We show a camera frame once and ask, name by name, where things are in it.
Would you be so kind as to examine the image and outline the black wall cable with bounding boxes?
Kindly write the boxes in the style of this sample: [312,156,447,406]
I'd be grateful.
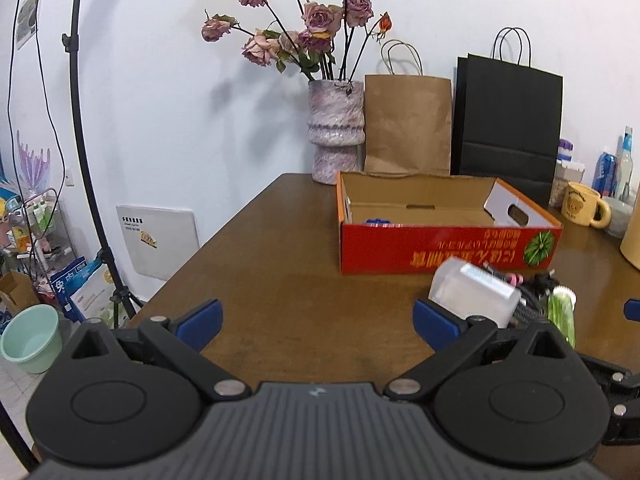
[0,0,69,196]

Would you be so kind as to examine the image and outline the clear food storage container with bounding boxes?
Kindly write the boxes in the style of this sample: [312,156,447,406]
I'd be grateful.
[549,160,586,209]

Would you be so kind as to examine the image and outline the yellow bear mug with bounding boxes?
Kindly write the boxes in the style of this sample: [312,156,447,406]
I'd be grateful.
[561,182,612,229]

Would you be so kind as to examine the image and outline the green bottle white cap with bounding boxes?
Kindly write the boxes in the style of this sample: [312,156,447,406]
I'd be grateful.
[546,285,577,349]

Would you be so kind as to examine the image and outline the beige rounded container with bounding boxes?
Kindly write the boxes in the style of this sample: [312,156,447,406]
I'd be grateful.
[620,204,640,264]

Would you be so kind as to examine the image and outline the white wall panel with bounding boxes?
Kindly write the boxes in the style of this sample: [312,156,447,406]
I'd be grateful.
[116,204,201,283]

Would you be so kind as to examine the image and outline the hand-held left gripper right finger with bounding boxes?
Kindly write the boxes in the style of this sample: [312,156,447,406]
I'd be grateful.
[383,298,577,402]

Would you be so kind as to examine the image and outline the mint green bucket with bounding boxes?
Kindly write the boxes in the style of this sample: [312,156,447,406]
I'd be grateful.
[0,304,65,375]

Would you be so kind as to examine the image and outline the black tripod leg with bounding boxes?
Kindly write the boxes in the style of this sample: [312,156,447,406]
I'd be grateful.
[0,400,37,472]

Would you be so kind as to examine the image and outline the wall poster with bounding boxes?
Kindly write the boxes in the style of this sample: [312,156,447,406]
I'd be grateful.
[15,0,42,51]

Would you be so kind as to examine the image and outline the black light stand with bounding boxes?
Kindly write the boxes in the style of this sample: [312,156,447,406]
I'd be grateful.
[61,0,147,322]

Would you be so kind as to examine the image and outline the dried pink rose bouquet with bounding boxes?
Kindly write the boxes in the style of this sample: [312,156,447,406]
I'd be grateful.
[201,0,393,83]

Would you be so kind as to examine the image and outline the blue drink can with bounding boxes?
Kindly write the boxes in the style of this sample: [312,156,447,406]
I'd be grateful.
[592,149,619,197]

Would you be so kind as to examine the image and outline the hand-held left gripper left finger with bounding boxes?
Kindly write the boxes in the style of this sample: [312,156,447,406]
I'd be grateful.
[70,299,252,402]

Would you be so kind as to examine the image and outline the red cardboard box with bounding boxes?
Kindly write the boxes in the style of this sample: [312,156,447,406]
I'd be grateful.
[335,170,564,276]

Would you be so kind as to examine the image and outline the pink speckled ceramic vase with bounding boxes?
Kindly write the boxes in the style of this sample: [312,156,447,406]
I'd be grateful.
[307,79,367,186]

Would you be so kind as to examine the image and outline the small brown cardboard box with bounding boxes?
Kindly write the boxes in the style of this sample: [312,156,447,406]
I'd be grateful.
[0,270,41,317]

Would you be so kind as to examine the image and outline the black braided cable pink band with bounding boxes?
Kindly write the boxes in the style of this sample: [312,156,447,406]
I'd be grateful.
[492,270,557,329]

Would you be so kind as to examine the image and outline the purple wall decoration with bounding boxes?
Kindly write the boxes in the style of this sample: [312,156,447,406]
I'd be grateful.
[15,130,52,195]

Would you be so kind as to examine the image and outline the brown paper bag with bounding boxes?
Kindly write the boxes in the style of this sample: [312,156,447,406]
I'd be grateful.
[363,39,453,177]

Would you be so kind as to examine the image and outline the metal storage rack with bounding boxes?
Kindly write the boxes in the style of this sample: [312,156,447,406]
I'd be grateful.
[0,187,74,281]

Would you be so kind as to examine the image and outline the black paper bag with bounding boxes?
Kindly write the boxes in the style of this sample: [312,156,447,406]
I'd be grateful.
[450,26,564,208]

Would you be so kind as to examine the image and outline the blue white package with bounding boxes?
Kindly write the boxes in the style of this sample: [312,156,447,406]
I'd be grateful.
[50,256,119,324]

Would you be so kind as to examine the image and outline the clear plastic bottle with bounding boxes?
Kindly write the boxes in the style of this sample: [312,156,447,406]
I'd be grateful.
[614,126,636,201]

